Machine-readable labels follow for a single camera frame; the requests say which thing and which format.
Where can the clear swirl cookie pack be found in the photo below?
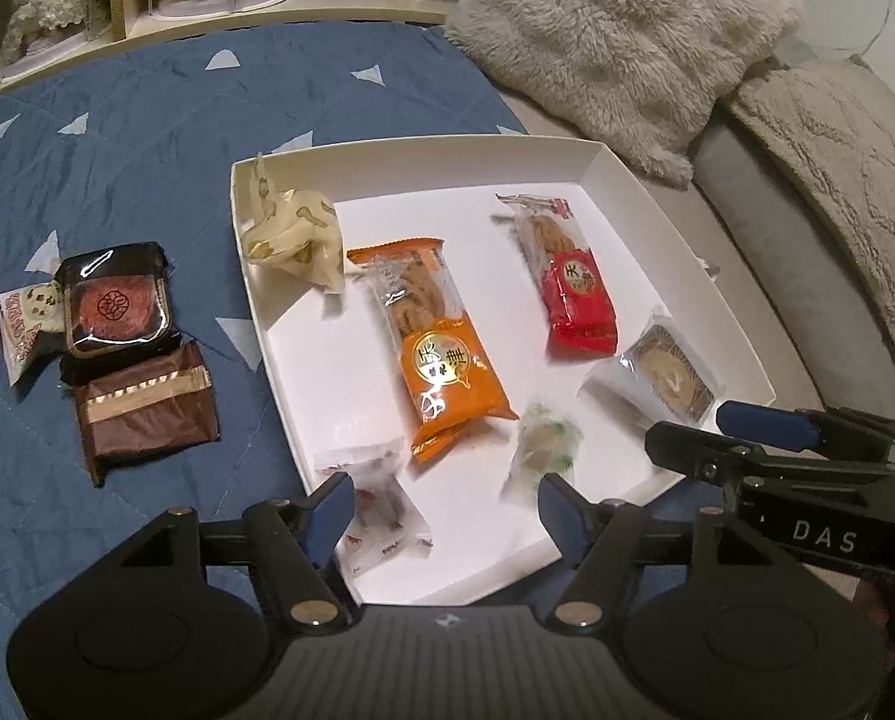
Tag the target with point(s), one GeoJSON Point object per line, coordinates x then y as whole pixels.
{"type": "Point", "coordinates": [659, 377]}

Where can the beige textured blanket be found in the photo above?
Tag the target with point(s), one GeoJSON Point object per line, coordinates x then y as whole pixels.
{"type": "Point", "coordinates": [830, 126]}

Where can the red cracker pack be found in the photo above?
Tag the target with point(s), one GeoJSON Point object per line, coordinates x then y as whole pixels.
{"type": "Point", "coordinates": [581, 316]}

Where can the white shallow cardboard tray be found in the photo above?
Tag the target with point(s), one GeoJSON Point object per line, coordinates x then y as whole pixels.
{"type": "Point", "coordinates": [333, 368]}

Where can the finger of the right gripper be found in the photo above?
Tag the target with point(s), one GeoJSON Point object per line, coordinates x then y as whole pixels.
{"type": "Point", "coordinates": [837, 432]}
{"type": "Point", "coordinates": [715, 459]}

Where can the clear green-dot candy packet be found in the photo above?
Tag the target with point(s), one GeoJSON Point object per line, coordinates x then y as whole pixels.
{"type": "Point", "coordinates": [548, 442]}

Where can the white printed snack packet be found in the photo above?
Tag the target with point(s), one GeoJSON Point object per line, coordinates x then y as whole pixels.
{"type": "Point", "coordinates": [31, 325]}

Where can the orange cracker pack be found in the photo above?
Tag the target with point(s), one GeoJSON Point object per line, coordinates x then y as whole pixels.
{"type": "Point", "coordinates": [446, 370]}

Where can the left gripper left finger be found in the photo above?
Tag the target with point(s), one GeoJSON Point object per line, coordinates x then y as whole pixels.
{"type": "Point", "coordinates": [292, 543]}

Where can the blue quilted triangle blanket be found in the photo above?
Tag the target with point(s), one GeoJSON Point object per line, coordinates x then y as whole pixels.
{"type": "Point", "coordinates": [134, 600]}

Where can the brown gold-band cake pack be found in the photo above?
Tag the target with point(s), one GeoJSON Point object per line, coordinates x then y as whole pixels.
{"type": "Point", "coordinates": [141, 408]}

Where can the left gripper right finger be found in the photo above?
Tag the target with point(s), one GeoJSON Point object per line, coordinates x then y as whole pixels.
{"type": "Point", "coordinates": [599, 542]}

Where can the small clear candy packet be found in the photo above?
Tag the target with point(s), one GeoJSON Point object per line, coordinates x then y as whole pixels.
{"type": "Point", "coordinates": [386, 523]}

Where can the black mooncake pack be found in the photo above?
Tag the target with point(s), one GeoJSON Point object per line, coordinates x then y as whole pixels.
{"type": "Point", "coordinates": [115, 299]}

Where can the grey mattress edge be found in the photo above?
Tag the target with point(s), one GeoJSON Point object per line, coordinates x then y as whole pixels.
{"type": "Point", "coordinates": [814, 290]}

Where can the cream pastry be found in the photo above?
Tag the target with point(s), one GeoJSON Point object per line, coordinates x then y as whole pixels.
{"type": "Point", "coordinates": [294, 230]}

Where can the white fluffy pillow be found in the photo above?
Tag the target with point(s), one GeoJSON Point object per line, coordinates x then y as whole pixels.
{"type": "Point", "coordinates": [641, 76]}

